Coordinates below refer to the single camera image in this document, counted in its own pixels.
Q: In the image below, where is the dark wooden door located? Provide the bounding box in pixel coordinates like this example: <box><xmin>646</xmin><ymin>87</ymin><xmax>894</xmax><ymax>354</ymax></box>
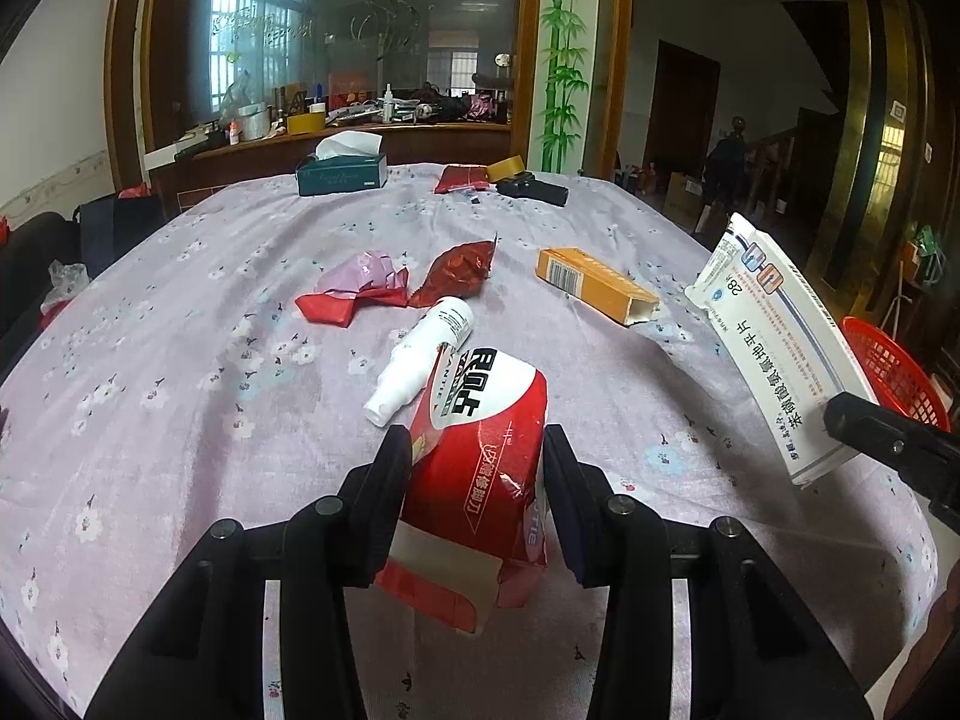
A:
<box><xmin>649</xmin><ymin>41</ymin><xmax>721</xmax><ymax>173</ymax></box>

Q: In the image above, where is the dark red snack wrapper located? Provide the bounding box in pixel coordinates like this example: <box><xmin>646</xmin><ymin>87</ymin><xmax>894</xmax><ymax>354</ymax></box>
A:
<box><xmin>407</xmin><ymin>236</ymin><xmax>498</xmax><ymax>308</ymax></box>

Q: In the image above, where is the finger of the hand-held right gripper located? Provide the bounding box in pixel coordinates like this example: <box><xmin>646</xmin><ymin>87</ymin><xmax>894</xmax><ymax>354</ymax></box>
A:
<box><xmin>823</xmin><ymin>392</ymin><xmax>960</xmax><ymax>537</ymax></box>

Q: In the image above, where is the black flat object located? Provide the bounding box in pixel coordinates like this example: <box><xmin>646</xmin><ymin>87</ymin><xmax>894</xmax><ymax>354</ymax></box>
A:
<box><xmin>495</xmin><ymin>174</ymin><xmax>569</xmax><ymax>208</ymax></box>

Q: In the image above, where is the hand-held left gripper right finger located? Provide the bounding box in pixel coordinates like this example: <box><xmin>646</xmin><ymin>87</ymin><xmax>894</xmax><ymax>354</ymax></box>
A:
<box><xmin>541</xmin><ymin>424</ymin><xmax>875</xmax><ymax>720</ymax></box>

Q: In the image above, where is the black chair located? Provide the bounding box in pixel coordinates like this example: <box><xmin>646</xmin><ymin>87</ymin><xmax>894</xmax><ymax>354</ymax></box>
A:
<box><xmin>0</xmin><ymin>210</ymin><xmax>83</xmax><ymax>361</ymax></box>

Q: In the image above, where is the orange carton box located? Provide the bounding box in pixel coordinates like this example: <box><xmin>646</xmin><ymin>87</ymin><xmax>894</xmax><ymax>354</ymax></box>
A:
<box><xmin>535</xmin><ymin>246</ymin><xmax>662</xmax><ymax>327</ymax></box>

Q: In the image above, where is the flat red foil wrapper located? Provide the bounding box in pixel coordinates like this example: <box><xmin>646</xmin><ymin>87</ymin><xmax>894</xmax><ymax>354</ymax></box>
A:
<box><xmin>433</xmin><ymin>163</ymin><xmax>490</xmax><ymax>196</ymax></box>

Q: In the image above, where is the cardboard box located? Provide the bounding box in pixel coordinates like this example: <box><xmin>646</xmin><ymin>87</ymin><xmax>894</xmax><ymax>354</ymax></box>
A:
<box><xmin>664</xmin><ymin>172</ymin><xmax>710</xmax><ymax>222</ymax></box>

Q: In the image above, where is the lilac red plastic wrapper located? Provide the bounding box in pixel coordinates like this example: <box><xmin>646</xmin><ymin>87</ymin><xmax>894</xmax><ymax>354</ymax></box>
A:
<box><xmin>295</xmin><ymin>250</ymin><xmax>412</xmax><ymax>329</ymax></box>

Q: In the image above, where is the green white shopping bag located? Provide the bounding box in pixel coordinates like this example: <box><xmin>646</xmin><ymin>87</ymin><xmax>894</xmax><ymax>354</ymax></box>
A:
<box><xmin>900</xmin><ymin>223</ymin><xmax>946</xmax><ymax>286</ymax></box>

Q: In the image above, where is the dark hanging jacket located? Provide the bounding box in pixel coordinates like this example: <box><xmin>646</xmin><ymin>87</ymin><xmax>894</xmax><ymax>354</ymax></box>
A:
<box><xmin>705</xmin><ymin>116</ymin><xmax>751</xmax><ymax>207</ymax></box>

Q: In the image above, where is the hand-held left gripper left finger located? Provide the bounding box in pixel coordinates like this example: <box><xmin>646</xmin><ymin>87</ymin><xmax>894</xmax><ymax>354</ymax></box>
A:
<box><xmin>86</xmin><ymin>424</ymin><xmax>413</xmax><ymax>720</ymax></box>

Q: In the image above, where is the red plastic basket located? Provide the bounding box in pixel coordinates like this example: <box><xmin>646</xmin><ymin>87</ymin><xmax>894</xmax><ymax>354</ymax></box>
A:
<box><xmin>838</xmin><ymin>316</ymin><xmax>953</xmax><ymax>434</ymax></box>

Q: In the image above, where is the golden pillar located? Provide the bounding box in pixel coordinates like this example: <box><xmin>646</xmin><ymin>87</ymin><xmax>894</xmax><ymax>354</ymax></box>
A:
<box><xmin>806</xmin><ymin>0</ymin><xmax>938</xmax><ymax>293</ymax></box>

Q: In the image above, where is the bamboo wall painting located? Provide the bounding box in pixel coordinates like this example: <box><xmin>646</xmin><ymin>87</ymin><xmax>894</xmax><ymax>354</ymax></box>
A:
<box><xmin>525</xmin><ymin>0</ymin><xmax>601</xmax><ymax>177</ymax></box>

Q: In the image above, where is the wooden glass partition cabinet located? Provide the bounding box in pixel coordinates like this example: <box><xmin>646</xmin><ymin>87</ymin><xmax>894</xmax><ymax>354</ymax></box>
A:
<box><xmin>105</xmin><ymin>0</ymin><xmax>541</xmax><ymax>200</ymax></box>

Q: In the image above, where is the green tissue box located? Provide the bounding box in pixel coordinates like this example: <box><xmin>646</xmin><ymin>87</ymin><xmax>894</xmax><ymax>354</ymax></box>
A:
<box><xmin>295</xmin><ymin>130</ymin><xmax>389</xmax><ymax>197</ymax></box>

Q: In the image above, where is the purple floral tablecloth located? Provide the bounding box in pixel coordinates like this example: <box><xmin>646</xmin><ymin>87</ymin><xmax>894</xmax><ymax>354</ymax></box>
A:
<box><xmin>0</xmin><ymin>161</ymin><xmax>942</xmax><ymax>720</ymax></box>

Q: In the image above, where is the clear crumpled plastic bag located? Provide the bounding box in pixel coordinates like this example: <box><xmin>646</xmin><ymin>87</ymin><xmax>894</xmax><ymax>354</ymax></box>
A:
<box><xmin>41</xmin><ymin>261</ymin><xmax>92</xmax><ymax>314</ymax></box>

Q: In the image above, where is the white plastic bottle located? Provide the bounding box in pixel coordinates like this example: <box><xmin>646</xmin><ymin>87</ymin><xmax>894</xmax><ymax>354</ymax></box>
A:
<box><xmin>364</xmin><ymin>296</ymin><xmax>476</xmax><ymax>427</ymax></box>

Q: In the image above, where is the white medicine box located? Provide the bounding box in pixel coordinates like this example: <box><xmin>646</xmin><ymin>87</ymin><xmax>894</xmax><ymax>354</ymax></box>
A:
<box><xmin>686</xmin><ymin>211</ymin><xmax>880</xmax><ymax>490</ymax></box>

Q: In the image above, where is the wooden staircase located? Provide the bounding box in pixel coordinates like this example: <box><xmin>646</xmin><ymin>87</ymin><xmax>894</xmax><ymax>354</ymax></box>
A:
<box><xmin>750</xmin><ymin>109</ymin><xmax>848</xmax><ymax>256</ymax></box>

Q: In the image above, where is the red toothpaste box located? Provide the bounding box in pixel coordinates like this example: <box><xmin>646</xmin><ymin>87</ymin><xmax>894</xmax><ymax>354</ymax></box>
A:
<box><xmin>373</xmin><ymin>349</ymin><xmax>550</xmax><ymax>635</ymax></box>

